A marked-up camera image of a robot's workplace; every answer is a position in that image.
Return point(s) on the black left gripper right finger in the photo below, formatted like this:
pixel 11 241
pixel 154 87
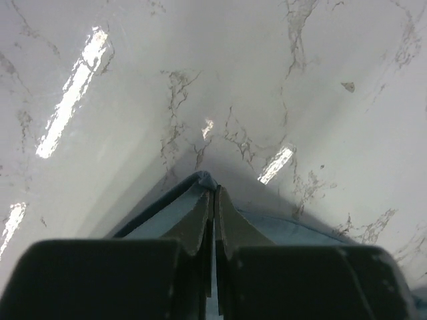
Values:
pixel 258 279

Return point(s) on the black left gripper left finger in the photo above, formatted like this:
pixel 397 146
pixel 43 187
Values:
pixel 168 277

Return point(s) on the grey-blue t shirt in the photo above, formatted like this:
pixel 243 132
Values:
pixel 166 212

